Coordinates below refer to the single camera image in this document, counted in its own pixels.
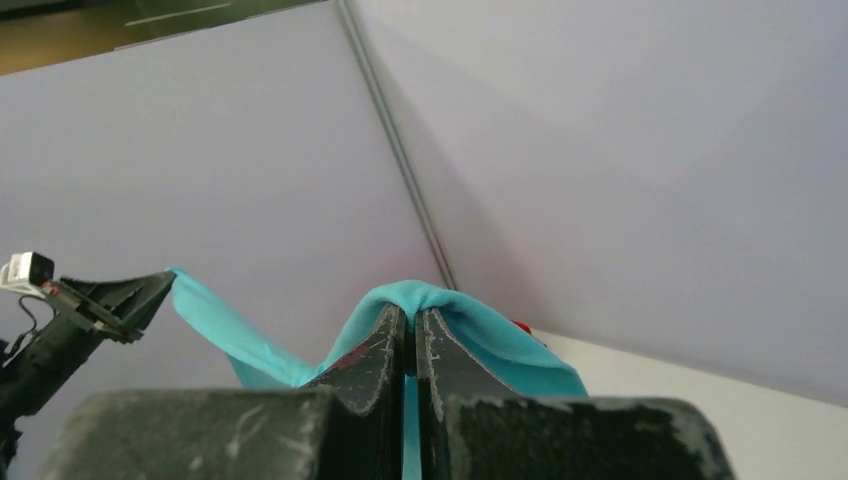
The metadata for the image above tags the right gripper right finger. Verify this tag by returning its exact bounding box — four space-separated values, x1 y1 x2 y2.
415 308 518 479

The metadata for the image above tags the red folded t-shirt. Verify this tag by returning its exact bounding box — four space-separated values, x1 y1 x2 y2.
513 321 548 348

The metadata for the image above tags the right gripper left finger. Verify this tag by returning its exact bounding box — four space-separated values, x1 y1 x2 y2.
306 304 406 479

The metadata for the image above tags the teal t-shirt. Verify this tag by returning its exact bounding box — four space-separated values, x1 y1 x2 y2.
172 270 586 479

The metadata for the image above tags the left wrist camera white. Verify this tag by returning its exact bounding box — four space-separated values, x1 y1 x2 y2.
1 251 55 298

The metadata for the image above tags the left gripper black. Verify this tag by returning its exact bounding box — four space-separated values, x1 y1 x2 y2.
1 271 176 471

